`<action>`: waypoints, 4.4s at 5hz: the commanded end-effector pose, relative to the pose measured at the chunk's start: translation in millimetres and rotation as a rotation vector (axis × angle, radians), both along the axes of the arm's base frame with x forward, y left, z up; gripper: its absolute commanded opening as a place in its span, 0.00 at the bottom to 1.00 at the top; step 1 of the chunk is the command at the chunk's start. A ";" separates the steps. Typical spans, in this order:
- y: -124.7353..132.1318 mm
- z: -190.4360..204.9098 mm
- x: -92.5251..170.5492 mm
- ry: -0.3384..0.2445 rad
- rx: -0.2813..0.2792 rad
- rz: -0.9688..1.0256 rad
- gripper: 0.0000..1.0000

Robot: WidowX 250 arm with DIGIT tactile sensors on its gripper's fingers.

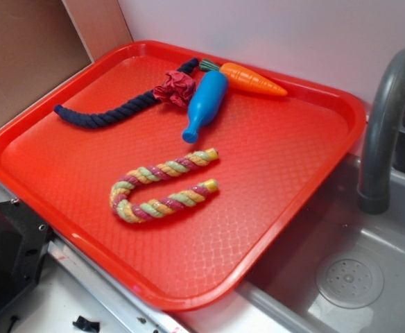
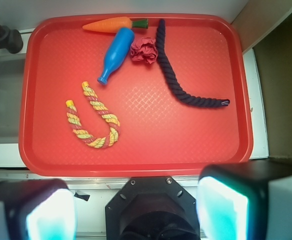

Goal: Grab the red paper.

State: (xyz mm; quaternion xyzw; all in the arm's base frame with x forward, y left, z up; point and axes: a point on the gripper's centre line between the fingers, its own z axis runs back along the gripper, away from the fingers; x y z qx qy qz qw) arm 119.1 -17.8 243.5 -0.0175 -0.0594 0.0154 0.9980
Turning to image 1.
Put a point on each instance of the blue plastic toy bottle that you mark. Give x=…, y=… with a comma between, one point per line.
x=205, y=104

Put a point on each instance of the orange toy carrot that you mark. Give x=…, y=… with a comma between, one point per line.
x=244, y=79

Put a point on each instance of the grey toy faucet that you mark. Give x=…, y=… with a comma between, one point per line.
x=384, y=143

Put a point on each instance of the red plastic tray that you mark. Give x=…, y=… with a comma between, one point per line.
x=273, y=154

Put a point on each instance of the black metal bracket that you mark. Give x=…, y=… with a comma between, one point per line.
x=24, y=238

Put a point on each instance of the grey toy sink basin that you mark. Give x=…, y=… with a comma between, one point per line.
x=335, y=268

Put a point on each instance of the brown cardboard panel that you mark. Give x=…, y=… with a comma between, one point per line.
x=43, y=43

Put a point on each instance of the multicolour twisted rope toy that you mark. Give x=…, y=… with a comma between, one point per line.
x=160, y=208

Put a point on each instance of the black tape scrap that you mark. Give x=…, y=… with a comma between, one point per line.
x=85, y=325

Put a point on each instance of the red paper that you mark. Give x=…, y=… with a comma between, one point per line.
x=178, y=89

